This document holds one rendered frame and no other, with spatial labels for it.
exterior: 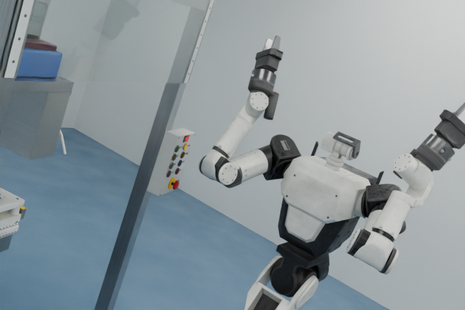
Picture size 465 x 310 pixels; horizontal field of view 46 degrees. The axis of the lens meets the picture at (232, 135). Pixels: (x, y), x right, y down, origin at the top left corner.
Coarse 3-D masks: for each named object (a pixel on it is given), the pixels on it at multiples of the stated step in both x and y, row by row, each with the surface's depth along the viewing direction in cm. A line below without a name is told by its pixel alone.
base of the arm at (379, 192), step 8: (384, 184) 182; (392, 184) 180; (368, 192) 179; (376, 192) 178; (384, 192) 177; (368, 200) 176; (376, 200) 175; (384, 200) 174; (368, 208) 177; (368, 216) 178; (400, 232) 179
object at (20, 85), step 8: (16, 80) 136; (24, 80) 139; (32, 80) 142; (40, 80) 145; (48, 80) 148; (56, 80) 152; (64, 80) 155; (16, 88) 136; (24, 88) 139; (32, 88) 142; (40, 88) 145; (48, 88) 148; (56, 88) 151; (64, 88) 155; (72, 88) 158
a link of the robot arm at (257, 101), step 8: (256, 80) 189; (248, 88) 191; (256, 88) 189; (264, 88) 188; (272, 88) 191; (248, 96) 192; (256, 96) 185; (264, 96) 186; (272, 96) 191; (248, 104) 187; (256, 104) 185; (264, 104) 185; (272, 104) 190; (248, 112) 191; (256, 112) 187; (264, 112) 191; (272, 112) 190
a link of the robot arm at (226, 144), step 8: (232, 128) 186; (240, 128) 185; (224, 136) 185; (232, 136) 184; (240, 136) 186; (216, 144) 184; (224, 144) 183; (232, 144) 184; (216, 152) 183; (224, 152) 183; (232, 152) 185; (208, 160) 184; (216, 160) 182; (224, 160) 181; (208, 168) 184; (216, 168) 181; (208, 176) 187; (216, 176) 181
